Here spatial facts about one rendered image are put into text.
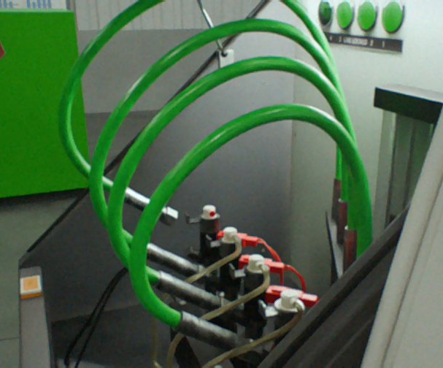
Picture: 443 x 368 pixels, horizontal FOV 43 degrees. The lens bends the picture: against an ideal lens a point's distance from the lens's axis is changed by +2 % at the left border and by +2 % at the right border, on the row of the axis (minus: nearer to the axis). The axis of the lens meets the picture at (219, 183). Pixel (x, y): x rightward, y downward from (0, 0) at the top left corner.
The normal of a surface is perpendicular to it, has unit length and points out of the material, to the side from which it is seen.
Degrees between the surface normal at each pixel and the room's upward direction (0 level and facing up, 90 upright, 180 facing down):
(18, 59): 90
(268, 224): 90
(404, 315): 76
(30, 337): 0
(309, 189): 90
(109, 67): 90
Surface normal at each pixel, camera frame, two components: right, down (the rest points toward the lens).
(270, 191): 0.33, 0.30
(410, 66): -0.94, 0.12
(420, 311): -0.92, -0.11
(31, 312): -0.01, -0.95
